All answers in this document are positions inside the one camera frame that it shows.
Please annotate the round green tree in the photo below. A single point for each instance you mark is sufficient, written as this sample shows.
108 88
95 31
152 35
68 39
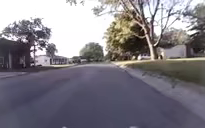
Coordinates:
91 51

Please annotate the leafy green tree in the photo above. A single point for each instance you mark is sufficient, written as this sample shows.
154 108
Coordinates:
123 38

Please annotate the grey asphalt road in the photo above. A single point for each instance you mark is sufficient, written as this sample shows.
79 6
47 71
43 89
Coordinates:
90 96

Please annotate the white vehicle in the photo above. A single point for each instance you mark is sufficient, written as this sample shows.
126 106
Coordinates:
144 57

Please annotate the large bare-branched tree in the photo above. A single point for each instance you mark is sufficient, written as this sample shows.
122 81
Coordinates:
152 50

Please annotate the white low house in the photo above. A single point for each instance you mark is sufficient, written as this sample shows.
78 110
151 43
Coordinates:
43 60

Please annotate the pale low house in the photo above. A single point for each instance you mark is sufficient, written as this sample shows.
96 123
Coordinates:
175 52

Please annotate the grass lawn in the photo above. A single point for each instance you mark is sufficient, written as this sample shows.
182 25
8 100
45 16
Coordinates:
180 70

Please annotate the pale concrete kerb strip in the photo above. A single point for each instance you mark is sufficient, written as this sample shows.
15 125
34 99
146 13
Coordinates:
176 89

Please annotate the tall dark tree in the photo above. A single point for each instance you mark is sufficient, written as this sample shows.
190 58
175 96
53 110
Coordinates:
29 33

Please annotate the dark house with pale posts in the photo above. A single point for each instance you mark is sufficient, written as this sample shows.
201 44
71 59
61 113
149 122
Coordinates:
6 53

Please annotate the dark dense tree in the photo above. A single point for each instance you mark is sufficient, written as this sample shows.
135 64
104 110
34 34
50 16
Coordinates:
202 30

